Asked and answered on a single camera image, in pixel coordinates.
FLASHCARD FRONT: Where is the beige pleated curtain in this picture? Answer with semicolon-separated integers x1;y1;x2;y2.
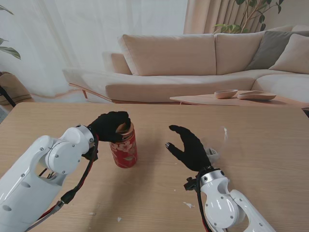
183;0;309;34

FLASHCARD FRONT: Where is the clear plastic tea bag pouch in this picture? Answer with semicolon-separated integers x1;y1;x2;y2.
204;125;229;167

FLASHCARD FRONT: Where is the tall green leafy plant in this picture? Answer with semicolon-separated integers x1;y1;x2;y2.
213;0;285;34

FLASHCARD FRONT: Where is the beige corner sofa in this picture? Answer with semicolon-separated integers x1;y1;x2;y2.
62;24;309;104

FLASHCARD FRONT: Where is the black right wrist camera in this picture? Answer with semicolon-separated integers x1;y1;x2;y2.
183;177;197;191

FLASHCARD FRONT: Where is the black stand leg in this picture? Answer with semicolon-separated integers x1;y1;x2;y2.
0;86;16;108

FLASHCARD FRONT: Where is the light wooden coffee table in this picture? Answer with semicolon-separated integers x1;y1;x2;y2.
169;89;309;107

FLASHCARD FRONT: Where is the green plant with long leaves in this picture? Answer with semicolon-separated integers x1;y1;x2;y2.
0;5;22;60

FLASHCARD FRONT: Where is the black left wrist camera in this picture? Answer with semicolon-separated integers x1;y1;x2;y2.
82;146;99;161

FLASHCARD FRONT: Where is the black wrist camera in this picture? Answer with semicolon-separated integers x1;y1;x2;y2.
183;177;197;191
82;146;99;161

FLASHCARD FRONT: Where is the grey sofa cushion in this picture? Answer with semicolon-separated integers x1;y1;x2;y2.
246;30;302;71

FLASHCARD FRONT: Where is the red floral tea tin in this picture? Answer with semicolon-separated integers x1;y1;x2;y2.
108;122;138;168

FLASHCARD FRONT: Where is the round wooden bowl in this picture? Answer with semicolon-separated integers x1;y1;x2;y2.
214;89;239;100

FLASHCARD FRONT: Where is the arm black red cable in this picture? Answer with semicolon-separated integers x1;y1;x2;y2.
194;173;213;232
24;134;100;232

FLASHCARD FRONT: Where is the right arm black red cable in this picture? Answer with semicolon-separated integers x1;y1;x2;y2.
194;173;213;232

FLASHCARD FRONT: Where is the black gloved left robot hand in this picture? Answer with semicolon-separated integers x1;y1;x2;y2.
87;111;132;143

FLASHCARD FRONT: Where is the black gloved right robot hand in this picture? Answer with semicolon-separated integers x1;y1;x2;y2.
164;125;213;172

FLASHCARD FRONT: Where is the tan woven basket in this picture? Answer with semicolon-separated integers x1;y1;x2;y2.
0;72;33;106

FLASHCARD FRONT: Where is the left arm black red cable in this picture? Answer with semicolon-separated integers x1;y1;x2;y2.
24;134;100;232

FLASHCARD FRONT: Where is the sheer white curtain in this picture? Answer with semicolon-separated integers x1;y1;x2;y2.
0;0;188;97

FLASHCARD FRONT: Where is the beige sofa cushion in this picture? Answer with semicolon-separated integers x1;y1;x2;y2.
269;33;309;74

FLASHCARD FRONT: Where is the oblong wooden tray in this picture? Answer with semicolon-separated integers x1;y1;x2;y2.
237;90;277;101

